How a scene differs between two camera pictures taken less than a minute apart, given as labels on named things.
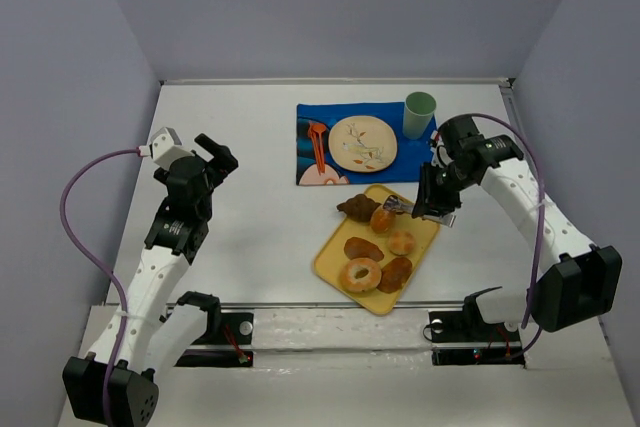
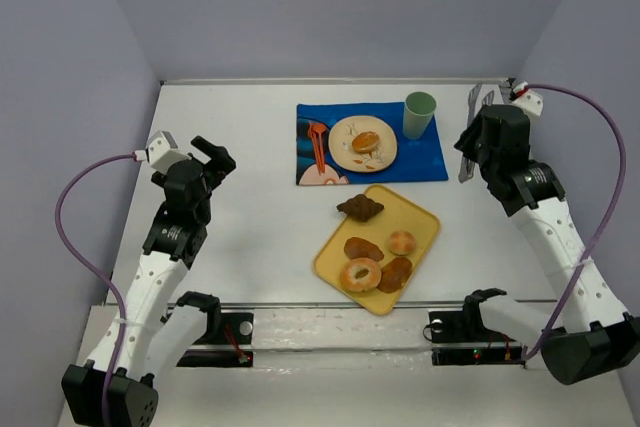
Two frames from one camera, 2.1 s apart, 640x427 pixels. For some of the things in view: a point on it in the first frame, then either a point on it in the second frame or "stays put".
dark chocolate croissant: (359, 207) stays put
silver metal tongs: (394, 203) → (467, 165)
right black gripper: (433, 195) → (480, 134)
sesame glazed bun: (382, 220) → (366, 141)
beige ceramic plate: (363, 143) stays put
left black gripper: (213, 167) stays put
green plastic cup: (419, 108) stays put
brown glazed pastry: (394, 274) stays put
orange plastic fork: (315, 130) stays put
